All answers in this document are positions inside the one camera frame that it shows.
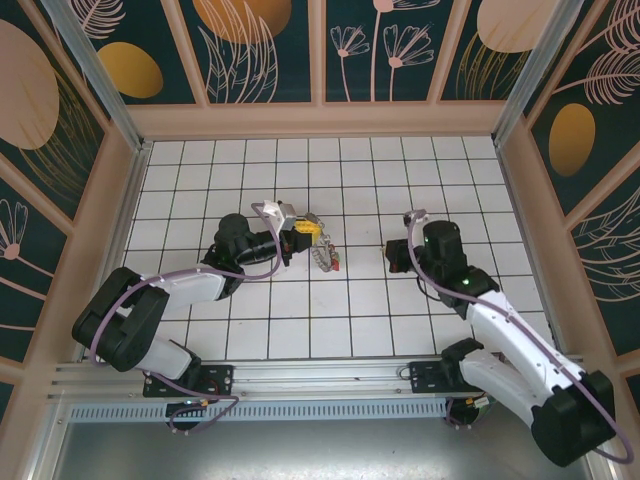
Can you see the red-headed key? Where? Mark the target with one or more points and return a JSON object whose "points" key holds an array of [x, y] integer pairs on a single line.
{"points": [[336, 262]]}

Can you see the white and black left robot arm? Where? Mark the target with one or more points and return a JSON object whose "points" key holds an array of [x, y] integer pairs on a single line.
{"points": [[195, 285]]}

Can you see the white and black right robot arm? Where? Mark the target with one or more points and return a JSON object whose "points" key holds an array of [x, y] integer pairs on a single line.
{"points": [[510, 325]]}

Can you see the brushed steel sheet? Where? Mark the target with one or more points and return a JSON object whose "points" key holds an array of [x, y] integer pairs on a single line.
{"points": [[320, 450]]}

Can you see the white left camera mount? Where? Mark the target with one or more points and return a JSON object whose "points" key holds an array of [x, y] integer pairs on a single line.
{"points": [[269, 211]]}

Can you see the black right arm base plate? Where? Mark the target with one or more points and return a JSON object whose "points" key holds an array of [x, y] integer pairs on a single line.
{"points": [[425, 377]]}

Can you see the long grooved aluminium rail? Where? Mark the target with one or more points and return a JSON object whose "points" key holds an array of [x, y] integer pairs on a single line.
{"points": [[320, 375]]}

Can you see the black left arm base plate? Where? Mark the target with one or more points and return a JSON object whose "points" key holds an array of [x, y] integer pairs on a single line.
{"points": [[215, 380]]}

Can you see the aluminium corner post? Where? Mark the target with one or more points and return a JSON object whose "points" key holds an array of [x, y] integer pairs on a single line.
{"points": [[100, 85], [535, 70]]}

